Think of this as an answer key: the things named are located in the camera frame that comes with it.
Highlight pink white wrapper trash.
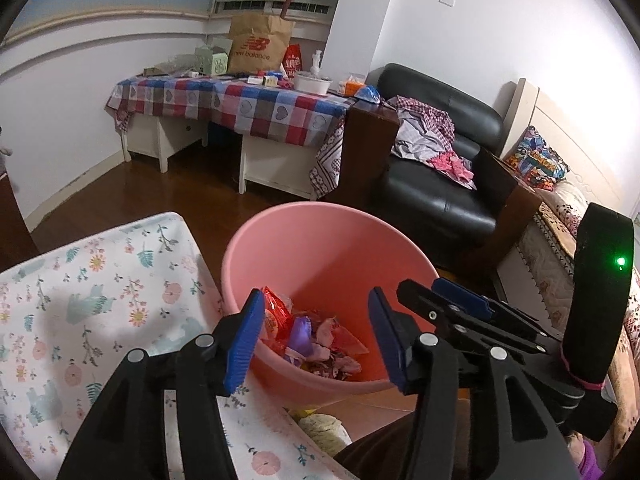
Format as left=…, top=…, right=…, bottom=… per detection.
left=302, top=318, right=369, bottom=380

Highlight purple white trash piece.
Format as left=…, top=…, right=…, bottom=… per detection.
left=288, top=315, right=314, bottom=358

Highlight red plastic snack wrapper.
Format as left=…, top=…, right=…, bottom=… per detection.
left=260, top=286, right=295, bottom=356

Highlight pink plastic trash bucket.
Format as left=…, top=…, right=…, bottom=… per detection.
left=221, top=202, right=438, bottom=408

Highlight black leather armchair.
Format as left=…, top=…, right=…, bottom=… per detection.
left=369, top=63, right=506, bottom=263

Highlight colourful cartoon pillow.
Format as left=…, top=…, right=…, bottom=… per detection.
left=506, top=126, right=570, bottom=191

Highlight floral tablecloth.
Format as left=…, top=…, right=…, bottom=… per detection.
left=0, top=211, right=362, bottom=480

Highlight pile of clothes on armchair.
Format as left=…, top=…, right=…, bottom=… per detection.
left=387, top=96, right=475, bottom=190

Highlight dark wooden cabinet by armchair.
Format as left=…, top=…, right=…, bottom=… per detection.
left=336, top=101, right=399, bottom=208

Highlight white desk under cloth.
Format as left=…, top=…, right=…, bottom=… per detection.
left=120, top=114, right=317, bottom=200

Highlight blue plastic bag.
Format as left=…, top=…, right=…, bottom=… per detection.
left=355, top=84, right=383, bottom=105

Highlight orange box on table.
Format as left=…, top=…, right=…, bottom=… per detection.
left=338, top=74, right=366, bottom=96

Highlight checkered tablecloth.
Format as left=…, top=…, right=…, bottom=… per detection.
left=107, top=77, right=354, bottom=198

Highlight white round bowl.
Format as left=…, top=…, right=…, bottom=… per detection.
left=293, top=72, right=332, bottom=96

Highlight white figurine bottle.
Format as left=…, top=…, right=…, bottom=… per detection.
left=309, top=50, right=322, bottom=78

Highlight red small gift bag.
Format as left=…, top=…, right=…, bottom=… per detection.
left=282, top=44, right=303, bottom=77

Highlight green tissue box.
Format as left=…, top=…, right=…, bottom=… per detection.
left=194, top=37, right=232, bottom=76

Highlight brown paper shopping bag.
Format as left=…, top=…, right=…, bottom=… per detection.
left=228, top=12, right=295, bottom=74

